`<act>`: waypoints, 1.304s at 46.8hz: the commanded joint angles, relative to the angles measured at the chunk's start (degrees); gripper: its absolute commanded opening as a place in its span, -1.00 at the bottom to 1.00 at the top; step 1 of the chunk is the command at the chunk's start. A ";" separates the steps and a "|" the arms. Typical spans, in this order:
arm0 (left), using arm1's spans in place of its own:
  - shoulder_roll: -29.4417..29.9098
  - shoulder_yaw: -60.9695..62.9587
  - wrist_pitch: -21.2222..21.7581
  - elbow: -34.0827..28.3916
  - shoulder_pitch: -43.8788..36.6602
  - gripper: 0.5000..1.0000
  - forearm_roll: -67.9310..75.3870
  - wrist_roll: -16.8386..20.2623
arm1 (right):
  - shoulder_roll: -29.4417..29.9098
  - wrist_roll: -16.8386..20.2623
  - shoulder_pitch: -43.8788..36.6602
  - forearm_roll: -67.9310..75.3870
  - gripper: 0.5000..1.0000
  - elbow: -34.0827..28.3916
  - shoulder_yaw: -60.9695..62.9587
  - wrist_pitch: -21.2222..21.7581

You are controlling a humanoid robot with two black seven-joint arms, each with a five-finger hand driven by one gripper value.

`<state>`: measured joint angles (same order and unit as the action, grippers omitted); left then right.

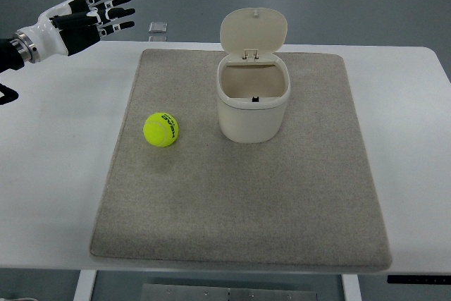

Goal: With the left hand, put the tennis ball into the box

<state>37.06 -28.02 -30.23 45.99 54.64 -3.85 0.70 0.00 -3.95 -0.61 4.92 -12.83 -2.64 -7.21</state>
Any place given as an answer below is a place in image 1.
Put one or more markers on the yellow tennis ball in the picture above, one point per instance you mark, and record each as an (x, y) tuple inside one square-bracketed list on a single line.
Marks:
[(160, 129)]

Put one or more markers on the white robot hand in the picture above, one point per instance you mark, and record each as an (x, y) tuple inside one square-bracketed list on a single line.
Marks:
[(69, 28)]

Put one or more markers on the beige lidded bin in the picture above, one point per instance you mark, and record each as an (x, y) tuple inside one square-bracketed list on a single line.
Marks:
[(252, 83)]

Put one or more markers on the grey felt mat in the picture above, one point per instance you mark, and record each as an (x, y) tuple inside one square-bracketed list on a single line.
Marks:
[(304, 198)]

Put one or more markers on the white table leg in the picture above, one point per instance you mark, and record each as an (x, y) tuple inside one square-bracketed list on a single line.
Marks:
[(85, 285), (351, 288)]

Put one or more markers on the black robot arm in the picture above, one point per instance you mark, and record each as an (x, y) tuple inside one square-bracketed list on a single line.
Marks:
[(11, 59)]

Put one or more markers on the small clear floor object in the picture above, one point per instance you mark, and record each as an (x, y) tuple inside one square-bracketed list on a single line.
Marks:
[(158, 27)]

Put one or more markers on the white table leg left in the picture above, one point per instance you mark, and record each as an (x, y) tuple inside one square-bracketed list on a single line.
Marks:
[(85, 285)]

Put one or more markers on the black table control panel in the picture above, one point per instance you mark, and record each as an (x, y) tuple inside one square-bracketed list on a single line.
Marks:
[(419, 279)]

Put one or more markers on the white table leg right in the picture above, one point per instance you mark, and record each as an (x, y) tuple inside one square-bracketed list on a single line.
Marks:
[(351, 288)]

